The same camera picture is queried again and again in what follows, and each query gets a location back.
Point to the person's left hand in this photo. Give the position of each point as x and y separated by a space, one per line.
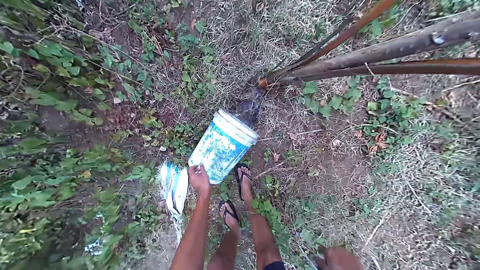
200 183

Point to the person's right hand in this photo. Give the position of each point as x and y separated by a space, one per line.
340 259

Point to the person's left fingers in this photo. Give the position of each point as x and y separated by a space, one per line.
194 171

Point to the blue and white bucket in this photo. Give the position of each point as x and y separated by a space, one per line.
221 150

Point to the person's left forearm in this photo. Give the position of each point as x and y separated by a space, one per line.
194 233

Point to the white blue woven sack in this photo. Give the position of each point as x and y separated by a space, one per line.
180 189

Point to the person's legs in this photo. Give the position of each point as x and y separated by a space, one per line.
262 234

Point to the white plastic scrap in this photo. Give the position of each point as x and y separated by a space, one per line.
95 247

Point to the green leafy ground vines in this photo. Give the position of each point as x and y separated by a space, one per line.
56 180

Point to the brown multi-stemmed tree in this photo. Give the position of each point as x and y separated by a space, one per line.
348 54

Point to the patch of dry grass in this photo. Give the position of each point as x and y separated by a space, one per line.
427 195

